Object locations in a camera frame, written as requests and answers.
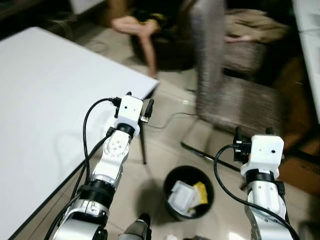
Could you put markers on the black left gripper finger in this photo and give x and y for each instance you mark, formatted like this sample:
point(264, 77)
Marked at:
point(149, 107)

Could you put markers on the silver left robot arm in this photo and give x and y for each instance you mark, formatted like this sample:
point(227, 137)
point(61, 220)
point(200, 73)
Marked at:
point(112, 155)

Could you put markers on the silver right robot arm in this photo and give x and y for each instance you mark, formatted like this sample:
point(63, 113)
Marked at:
point(265, 200)

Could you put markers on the black round rubbish bin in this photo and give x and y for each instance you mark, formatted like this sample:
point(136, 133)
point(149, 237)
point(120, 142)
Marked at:
point(180, 175)

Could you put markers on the black table leg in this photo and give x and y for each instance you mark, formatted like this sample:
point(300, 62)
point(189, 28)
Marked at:
point(143, 145)

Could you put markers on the brown fabric cantilever chair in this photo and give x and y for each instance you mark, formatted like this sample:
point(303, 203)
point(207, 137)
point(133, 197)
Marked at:
point(235, 95)

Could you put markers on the brown cardboard box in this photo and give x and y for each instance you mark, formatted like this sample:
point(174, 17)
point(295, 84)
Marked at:
point(300, 170)

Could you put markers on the yellow wrapper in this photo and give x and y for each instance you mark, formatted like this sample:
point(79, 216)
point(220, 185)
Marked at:
point(201, 193)

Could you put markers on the seated person bare leg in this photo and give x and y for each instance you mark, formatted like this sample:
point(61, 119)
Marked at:
point(145, 35)

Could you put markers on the white crumpled packet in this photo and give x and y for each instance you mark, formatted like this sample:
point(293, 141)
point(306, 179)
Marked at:
point(182, 197)

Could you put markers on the large white table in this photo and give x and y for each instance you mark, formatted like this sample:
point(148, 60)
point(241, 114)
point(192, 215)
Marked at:
point(45, 105)

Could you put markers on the grey robot leg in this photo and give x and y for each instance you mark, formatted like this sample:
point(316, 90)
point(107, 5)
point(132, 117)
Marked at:
point(137, 229)

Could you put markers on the small white side table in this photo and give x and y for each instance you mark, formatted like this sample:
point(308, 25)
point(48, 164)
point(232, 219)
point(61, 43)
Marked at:
point(309, 45)

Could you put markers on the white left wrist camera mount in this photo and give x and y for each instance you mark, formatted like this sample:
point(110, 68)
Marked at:
point(130, 111)

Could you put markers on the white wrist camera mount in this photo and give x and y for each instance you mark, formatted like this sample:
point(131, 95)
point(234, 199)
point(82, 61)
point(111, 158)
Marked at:
point(130, 111)
point(265, 152)

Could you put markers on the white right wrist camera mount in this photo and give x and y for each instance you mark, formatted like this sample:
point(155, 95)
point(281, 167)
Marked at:
point(265, 152)

